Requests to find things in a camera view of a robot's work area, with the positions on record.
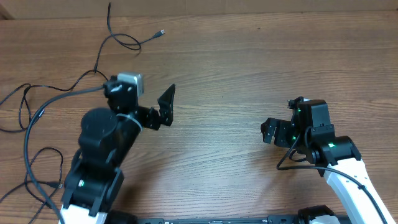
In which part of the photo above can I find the black USB cable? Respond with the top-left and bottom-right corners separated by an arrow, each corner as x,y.
0,70 -> 109,134
0,146 -> 64,224
93,2 -> 166,73

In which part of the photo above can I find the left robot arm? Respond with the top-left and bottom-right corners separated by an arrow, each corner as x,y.
60,80 -> 175,224

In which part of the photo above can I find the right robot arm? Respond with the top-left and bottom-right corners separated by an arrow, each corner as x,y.
261,96 -> 394,223

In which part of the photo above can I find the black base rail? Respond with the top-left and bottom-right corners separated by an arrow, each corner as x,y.
137,215 -> 310,224

